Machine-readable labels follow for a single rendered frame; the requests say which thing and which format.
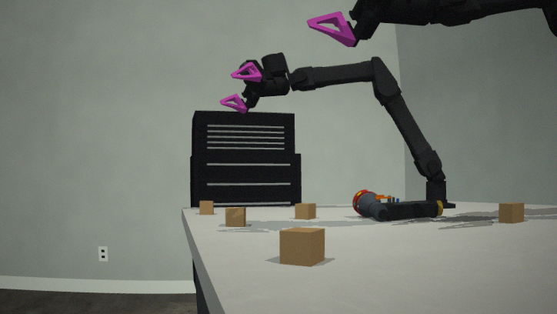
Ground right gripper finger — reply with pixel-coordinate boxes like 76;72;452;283
220;94;247;114
231;62;262;82

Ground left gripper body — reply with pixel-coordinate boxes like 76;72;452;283
347;0;411;47

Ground dark grey l-shaped nozzle body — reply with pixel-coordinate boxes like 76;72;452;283
352;189;443;222

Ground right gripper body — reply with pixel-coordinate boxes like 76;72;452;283
241;73;277;113

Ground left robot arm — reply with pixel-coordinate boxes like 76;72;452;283
403;0;557;37

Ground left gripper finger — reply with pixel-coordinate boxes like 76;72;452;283
307;12;356;47

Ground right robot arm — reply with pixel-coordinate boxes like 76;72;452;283
239;52;455;209

